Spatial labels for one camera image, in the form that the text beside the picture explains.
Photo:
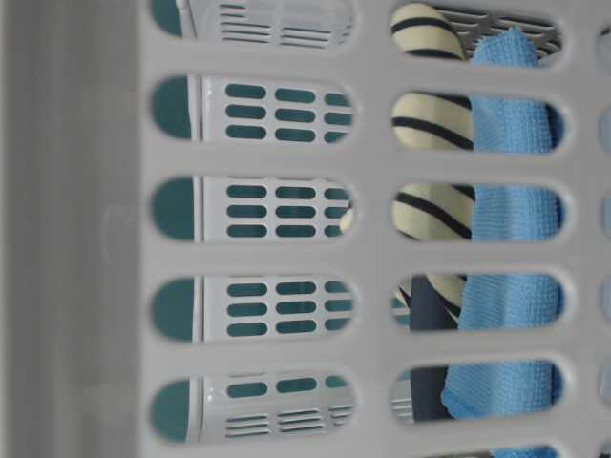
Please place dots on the white plastic shopping basket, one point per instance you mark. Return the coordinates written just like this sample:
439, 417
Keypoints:
198, 257

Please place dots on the dark navy cloth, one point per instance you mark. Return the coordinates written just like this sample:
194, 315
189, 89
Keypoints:
429, 313

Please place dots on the cream navy striped cloth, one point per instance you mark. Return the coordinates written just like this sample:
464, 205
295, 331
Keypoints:
428, 212

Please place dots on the light blue microfiber cloth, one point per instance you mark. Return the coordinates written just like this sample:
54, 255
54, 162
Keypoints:
509, 212

